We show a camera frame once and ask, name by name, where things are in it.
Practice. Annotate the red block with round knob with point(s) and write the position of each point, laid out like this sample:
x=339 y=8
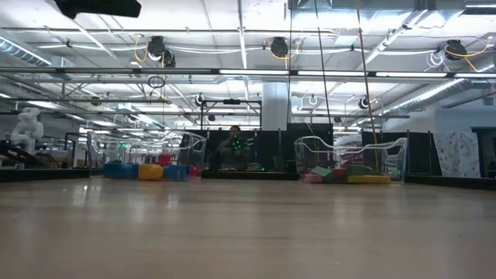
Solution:
x=193 y=171
x=164 y=159

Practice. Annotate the pink long block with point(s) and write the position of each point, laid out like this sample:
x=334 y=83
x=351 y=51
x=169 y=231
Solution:
x=313 y=178

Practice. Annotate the blue block with round knob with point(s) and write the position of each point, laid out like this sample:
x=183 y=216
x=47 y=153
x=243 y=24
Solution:
x=176 y=172
x=120 y=171

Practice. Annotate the teal long block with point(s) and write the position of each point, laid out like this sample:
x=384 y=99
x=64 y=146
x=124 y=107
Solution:
x=321 y=171

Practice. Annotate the red long block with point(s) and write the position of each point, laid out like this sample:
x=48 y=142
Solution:
x=339 y=172

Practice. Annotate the green long block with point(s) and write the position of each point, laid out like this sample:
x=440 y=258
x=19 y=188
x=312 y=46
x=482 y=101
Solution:
x=360 y=170

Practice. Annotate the yellow long block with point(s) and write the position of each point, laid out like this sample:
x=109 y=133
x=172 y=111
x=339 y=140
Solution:
x=370 y=179

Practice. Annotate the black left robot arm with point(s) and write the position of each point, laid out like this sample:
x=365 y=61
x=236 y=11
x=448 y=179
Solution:
x=100 y=7

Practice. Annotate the person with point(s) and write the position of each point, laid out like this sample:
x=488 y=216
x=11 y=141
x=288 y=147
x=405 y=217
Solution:
x=231 y=151

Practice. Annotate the clear plastic bin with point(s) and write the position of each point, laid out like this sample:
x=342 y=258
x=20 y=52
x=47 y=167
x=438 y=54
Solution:
x=395 y=155
x=193 y=147

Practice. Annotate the black partition panel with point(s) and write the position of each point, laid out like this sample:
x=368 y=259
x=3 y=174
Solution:
x=306 y=129
x=420 y=151

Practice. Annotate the black ceiling spotlight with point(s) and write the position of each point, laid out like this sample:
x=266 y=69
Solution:
x=279 y=46
x=455 y=49
x=157 y=46

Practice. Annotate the small round ceiling fixture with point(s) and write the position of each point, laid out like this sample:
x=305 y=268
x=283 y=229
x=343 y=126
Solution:
x=363 y=102

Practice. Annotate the black overhead light bar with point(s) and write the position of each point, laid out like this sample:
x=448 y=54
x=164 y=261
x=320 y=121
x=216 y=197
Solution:
x=116 y=71

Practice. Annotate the white patterned cloth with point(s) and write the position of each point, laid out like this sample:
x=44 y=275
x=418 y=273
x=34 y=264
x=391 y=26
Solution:
x=457 y=153

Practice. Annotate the white humanoid robot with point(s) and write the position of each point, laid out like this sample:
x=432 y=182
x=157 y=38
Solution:
x=27 y=129

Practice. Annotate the black metal gantry frame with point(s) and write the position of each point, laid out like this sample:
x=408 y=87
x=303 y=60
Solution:
x=231 y=101

